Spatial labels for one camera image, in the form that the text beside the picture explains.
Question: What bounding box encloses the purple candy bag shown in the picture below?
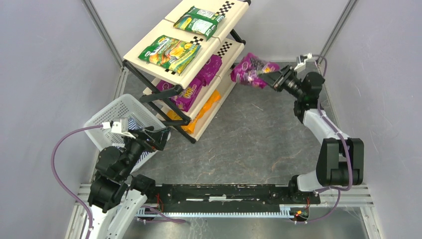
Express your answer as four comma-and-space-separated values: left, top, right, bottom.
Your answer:
170, 78, 203, 112
196, 54, 222, 86
230, 53, 280, 89

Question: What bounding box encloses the orange candy bag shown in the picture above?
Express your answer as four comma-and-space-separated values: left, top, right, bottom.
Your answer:
194, 90, 221, 122
166, 109, 206, 134

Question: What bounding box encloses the green yellow candy bag front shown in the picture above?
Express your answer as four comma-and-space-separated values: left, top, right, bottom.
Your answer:
138, 35, 201, 74

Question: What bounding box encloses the green candy bag back side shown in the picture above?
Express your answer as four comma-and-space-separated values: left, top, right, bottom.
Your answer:
173, 6, 225, 40

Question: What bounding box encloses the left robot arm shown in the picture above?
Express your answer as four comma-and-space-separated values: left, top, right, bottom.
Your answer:
88, 121, 170, 213

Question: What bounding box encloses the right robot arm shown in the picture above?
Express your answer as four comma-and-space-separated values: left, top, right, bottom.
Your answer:
259, 66, 364, 194

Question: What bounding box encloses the purple candy bag on shelf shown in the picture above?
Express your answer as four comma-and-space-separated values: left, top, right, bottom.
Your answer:
170, 78, 203, 112

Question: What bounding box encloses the cream checkered three-tier shelf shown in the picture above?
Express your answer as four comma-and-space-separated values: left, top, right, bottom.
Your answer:
123, 0, 251, 143

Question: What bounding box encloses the blue striped cloth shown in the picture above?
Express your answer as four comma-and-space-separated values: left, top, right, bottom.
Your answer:
112, 118, 155, 173

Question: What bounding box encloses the white plastic mesh basket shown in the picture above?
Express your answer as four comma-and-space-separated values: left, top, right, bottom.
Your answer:
84, 94, 165, 151

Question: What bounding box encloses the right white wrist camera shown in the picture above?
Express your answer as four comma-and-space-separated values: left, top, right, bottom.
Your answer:
294, 53, 313, 73

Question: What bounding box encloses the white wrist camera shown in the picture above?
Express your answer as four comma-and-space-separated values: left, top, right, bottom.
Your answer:
294, 53, 313, 73
102, 118, 130, 136

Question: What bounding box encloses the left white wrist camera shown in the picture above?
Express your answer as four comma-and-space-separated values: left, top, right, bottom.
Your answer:
102, 118, 130, 136

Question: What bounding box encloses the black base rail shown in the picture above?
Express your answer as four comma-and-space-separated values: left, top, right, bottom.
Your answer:
146, 184, 321, 213

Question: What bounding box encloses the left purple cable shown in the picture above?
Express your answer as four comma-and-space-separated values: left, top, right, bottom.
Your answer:
51, 124, 105, 239

